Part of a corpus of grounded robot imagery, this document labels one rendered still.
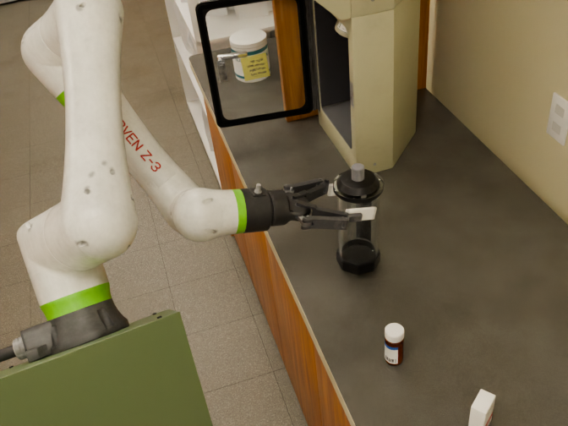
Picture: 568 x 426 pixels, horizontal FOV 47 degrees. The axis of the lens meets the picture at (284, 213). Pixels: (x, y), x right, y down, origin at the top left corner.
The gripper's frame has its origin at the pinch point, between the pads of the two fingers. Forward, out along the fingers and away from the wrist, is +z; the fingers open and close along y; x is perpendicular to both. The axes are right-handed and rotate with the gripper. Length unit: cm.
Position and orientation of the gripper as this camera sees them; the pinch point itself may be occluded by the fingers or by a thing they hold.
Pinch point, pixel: (355, 200)
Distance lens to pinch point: 144.6
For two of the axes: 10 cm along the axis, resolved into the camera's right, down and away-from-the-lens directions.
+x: -1.2, 8.1, 5.8
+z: 9.4, -0.9, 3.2
